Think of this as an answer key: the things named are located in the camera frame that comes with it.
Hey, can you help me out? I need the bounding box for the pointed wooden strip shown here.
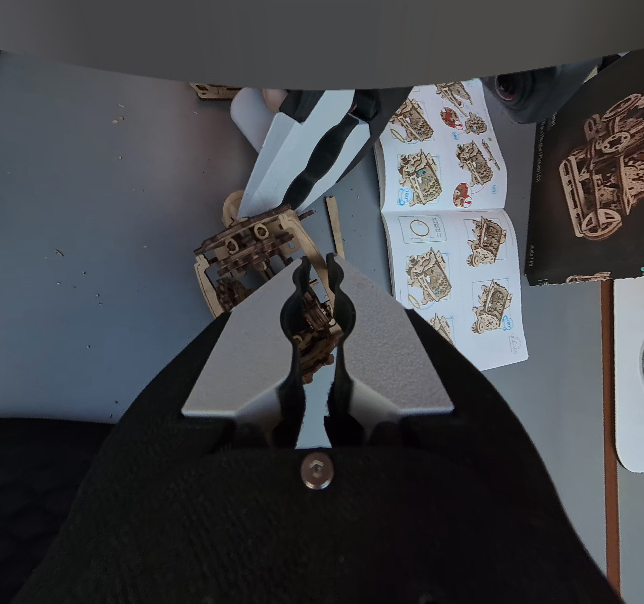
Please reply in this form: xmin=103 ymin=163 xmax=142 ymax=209
xmin=324 ymin=195 xmax=346 ymax=259

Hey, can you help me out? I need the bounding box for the black camera device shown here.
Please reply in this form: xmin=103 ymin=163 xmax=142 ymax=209
xmin=480 ymin=56 xmax=612 ymax=124

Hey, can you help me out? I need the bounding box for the white flat device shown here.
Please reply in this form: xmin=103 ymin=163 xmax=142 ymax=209
xmin=613 ymin=277 xmax=644 ymax=474

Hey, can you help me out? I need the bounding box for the black model kit box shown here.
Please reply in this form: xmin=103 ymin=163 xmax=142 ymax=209
xmin=523 ymin=50 xmax=644 ymax=287

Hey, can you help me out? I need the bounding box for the open instruction booklet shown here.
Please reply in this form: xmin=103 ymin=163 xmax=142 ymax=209
xmin=374 ymin=78 xmax=530 ymax=372

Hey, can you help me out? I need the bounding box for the grey desk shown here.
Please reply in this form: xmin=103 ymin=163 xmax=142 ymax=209
xmin=0 ymin=51 xmax=620 ymax=580

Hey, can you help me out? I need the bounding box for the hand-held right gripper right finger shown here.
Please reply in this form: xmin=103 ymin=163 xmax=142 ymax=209
xmin=326 ymin=253 xmax=456 ymax=448

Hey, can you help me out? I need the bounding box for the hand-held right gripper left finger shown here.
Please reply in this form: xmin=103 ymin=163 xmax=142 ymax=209
xmin=181 ymin=256 xmax=313 ymax=446

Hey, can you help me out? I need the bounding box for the small wooden cutout piece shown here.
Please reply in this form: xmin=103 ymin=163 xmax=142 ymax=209
xmin=190 ymin=82 xmax=243 ymax=100

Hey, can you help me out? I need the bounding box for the wooden mechanical model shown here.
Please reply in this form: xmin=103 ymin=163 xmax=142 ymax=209
xmin=194 ymin=189 xmax=349 ymax=384

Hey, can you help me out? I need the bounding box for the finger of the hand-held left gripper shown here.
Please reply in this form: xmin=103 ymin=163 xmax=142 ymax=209
xmin=236 ymin=89 xmax=357 ymax=218
xmin=284 ymin=114 xmax=375 ymax=214

